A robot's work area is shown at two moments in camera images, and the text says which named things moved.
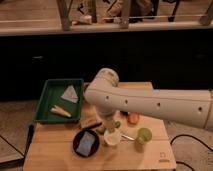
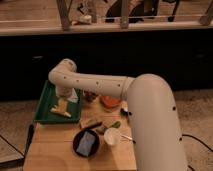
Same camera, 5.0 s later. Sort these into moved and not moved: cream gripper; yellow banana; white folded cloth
Moved: cream gripper
Not moved: yellow banana; white folded cloth
